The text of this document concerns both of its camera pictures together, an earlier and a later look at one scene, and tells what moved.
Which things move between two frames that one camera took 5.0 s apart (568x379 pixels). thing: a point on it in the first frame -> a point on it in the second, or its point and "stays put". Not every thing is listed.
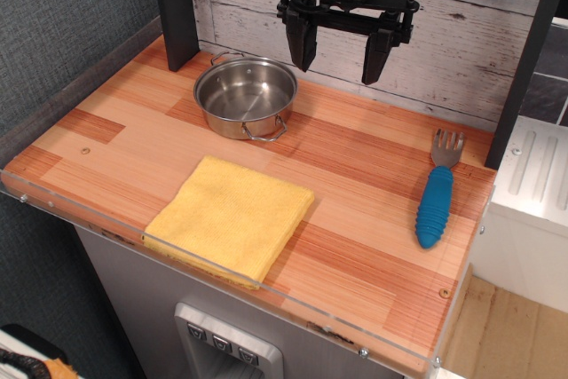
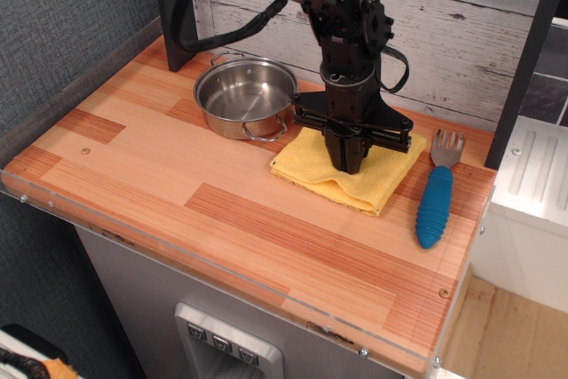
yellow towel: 229,220 -> 304,166
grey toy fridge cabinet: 145,292 stays put
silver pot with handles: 250,95 stays put
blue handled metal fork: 435,205 stays put
